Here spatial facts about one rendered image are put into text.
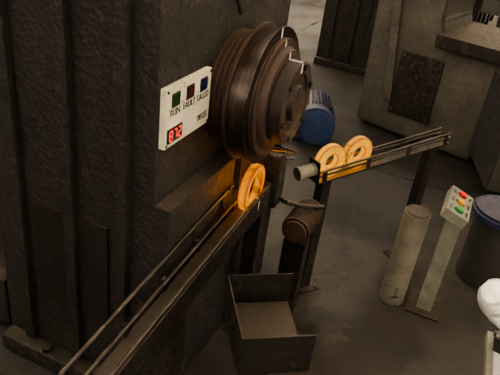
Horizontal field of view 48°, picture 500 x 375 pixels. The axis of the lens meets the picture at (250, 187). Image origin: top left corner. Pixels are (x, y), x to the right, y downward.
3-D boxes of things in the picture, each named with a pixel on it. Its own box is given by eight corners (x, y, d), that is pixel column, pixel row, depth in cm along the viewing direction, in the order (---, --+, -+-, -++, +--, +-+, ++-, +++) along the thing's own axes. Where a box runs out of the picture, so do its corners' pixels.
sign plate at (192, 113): (158, 149, 160) (160, 88, 151) (202, 120, 181) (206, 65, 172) (164, 151, 159) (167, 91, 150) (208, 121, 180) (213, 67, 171)
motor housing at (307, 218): (265, 310, 262) (282, 214, 236) (283, 284, 280) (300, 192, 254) (291, 321, 258) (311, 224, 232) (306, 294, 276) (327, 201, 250)
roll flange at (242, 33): (191, 170, 188) (202, 30, 165) (249, 125, 226) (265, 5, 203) (218, 179, 185) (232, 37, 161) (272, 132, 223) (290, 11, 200)
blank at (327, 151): (315, 146, 241) (319, 150, 238) (343, 138, 248) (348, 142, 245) (311, 177, 249) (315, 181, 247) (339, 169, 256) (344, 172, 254)
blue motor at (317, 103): (290, 147, 417) (297, 104, 400) (291, 118, 467) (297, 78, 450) (331, 153, 417) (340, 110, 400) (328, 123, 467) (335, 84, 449)
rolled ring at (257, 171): (268, 157, 212) (260, 154, 213) (248, 176, 197) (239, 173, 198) (262, 199, 221) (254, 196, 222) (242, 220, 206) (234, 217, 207)
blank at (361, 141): (343, 138, 247) (347, 142, 245) (370, 131, 254) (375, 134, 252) (339, 169, 256) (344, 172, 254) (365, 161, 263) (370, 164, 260)
